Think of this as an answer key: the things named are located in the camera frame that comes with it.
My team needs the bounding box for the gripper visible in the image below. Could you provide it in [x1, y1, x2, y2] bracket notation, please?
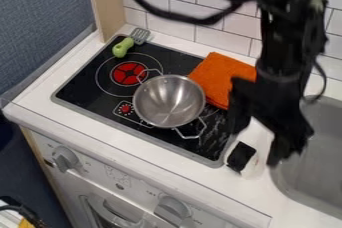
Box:
[225, 66, 316, 168]

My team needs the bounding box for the orange cloth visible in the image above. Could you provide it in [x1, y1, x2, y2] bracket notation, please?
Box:
[187, 51, 260, 112]

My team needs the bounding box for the toy sink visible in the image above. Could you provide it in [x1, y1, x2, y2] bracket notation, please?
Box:
[268, 94, 342, 220]

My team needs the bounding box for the silver pot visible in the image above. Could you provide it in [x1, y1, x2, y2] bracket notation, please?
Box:
[130, 68, 209, 141]

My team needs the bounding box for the toy stove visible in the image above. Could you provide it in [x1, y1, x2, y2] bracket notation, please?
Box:
[49, 33, 238, 169]

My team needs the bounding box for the green-handled grey spatula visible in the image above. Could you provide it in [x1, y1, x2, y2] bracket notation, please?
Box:
[110, 27, 153, 59]

